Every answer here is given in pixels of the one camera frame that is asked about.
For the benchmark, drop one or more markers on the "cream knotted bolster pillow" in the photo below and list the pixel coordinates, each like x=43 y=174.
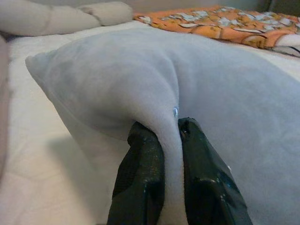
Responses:
x=58 y=16

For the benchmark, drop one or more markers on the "orange cartoon print blanket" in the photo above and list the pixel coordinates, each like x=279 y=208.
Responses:
x=211 y=25

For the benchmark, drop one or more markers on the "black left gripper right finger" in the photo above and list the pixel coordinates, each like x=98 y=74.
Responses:
x=206 y=187

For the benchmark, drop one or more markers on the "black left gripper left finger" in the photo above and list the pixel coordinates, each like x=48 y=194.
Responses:
x=140 y=178

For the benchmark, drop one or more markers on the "grey plush pillow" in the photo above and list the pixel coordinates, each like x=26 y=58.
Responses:
x=140 y=82

